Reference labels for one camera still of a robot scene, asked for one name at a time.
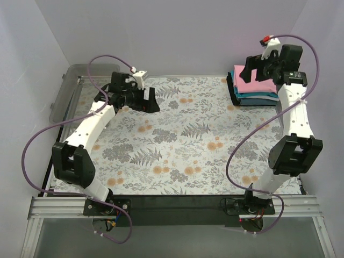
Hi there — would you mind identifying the pink t shirt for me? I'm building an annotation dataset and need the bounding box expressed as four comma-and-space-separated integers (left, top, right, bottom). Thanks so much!
234, 65, 277, 94

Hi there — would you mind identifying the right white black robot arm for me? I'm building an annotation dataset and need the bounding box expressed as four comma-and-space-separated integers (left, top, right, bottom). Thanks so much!
240, 44, 323, 214

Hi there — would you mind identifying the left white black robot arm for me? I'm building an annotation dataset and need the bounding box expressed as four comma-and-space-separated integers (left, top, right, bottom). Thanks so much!
52, 70, 160, 215

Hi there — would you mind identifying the teal folded t shirt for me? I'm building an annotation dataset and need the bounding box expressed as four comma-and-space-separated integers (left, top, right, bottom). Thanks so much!
235, 92, 278, 98

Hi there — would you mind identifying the grey blue folded t shirt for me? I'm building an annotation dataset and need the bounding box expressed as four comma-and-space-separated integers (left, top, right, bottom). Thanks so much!
239, 98, 278, 106

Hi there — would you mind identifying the clear plastic bin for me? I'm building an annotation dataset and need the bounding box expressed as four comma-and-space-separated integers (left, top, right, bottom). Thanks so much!
49, 63, 120, 124

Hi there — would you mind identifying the floral table mat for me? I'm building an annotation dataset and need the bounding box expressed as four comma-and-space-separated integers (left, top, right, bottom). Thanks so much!
53, 76, 299, 196

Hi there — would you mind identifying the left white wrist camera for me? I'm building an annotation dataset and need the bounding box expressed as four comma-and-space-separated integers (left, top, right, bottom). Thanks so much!
131, 67, 148, 90

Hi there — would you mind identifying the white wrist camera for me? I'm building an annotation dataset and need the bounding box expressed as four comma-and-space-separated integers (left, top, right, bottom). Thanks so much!
260, 35, 281, 60
131, 67, 148, 90

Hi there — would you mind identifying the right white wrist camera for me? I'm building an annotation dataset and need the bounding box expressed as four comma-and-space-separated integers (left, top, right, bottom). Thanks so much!
260, 35, 281, 60

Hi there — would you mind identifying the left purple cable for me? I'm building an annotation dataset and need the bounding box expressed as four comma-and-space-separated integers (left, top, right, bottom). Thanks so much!
21, 55, 135, 244

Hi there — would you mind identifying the purple cable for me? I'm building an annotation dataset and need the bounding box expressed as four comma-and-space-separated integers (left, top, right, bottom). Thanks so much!
21, 55, 135, 244
226, 34, 321, 236

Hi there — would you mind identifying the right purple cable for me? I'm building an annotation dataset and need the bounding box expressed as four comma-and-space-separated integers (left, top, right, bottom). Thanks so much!
226, 34, 321, 236

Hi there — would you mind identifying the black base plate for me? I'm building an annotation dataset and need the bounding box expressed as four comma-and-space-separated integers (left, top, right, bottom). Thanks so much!
83, 195, 275, 228

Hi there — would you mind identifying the aluminium frame rail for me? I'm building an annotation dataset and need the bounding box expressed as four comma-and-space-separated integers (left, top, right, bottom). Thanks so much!
21, 195, 336, 257

